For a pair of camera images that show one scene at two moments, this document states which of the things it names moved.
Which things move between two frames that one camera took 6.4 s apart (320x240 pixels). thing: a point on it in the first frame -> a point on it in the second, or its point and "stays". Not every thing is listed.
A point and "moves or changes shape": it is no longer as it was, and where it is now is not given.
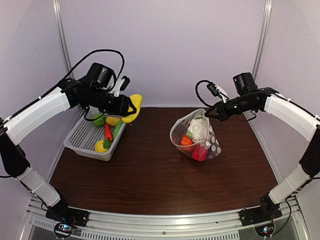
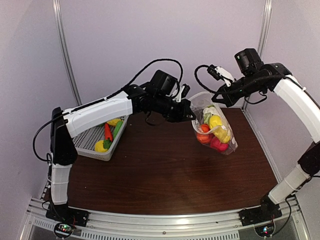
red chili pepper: x=108 y=132 stays
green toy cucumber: x=116 y=129 stays
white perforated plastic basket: x=84 y=134 stays
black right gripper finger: x=212 y=113 -> x=215 y=99
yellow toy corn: x=112 y=120 stays
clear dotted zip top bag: x=192 y=134 -> x=212 y=127
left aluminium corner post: x=60 y=23 stays
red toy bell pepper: x=199 y=153 -> x=214 y=143
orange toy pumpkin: x=186 y=140 -> x=205 y=138
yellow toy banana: x=137 y=100 moves or changes shape
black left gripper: x=120 y=107 -> x=182 y=116
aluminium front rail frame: x=289 y=225 stays
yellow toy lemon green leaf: x=103 y=145 stays
